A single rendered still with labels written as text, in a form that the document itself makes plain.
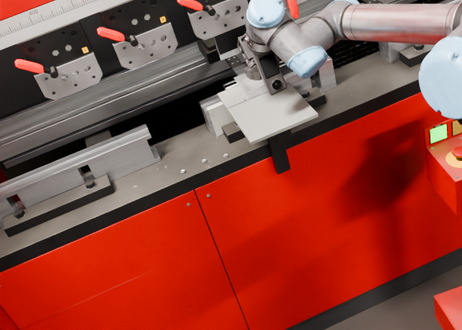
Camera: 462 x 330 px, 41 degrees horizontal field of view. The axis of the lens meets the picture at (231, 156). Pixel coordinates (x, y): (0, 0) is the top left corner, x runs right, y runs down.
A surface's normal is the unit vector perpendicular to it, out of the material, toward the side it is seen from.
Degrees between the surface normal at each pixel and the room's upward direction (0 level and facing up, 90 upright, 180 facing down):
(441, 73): 84
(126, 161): 90
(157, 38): 90
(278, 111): 0
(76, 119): 90
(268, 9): 40
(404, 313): 0
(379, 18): 46
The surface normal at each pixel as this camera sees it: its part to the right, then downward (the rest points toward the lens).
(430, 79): -0.77, 0.46
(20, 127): -0.25, -0.76
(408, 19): -0.77, -0.06
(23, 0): 0.32, 0.52
